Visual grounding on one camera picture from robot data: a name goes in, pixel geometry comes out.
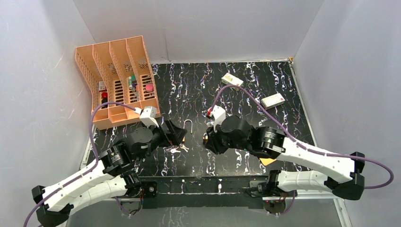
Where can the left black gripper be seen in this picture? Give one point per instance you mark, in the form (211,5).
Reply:
(167,134)

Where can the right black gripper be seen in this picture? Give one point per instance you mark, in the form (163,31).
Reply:
(213,143)

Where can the brass padlock long shackle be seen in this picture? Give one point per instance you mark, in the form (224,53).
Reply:
(188,125)

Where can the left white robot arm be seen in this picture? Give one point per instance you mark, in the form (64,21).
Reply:
(110,175)

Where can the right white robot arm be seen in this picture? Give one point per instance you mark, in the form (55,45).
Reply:
(339,175)

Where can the brass padlock centre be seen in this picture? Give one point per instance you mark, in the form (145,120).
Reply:
(205,137)

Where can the orange spiral notebook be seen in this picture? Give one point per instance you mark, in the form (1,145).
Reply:
(266,161)

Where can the white red small box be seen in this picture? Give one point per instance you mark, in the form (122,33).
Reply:
(272,101)

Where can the pink eraser in organizer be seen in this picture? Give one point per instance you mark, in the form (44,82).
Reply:
(149,87)

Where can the white green small box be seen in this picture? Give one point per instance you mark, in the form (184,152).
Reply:
(229,79)

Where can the red black item in organizer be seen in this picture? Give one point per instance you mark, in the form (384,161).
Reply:
(104,97)

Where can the orange plastic file organizer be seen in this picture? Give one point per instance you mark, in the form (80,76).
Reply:
(121,68)

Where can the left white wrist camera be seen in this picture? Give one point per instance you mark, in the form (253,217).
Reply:
(147,116)

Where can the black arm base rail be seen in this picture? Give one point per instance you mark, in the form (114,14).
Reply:
(255,192)

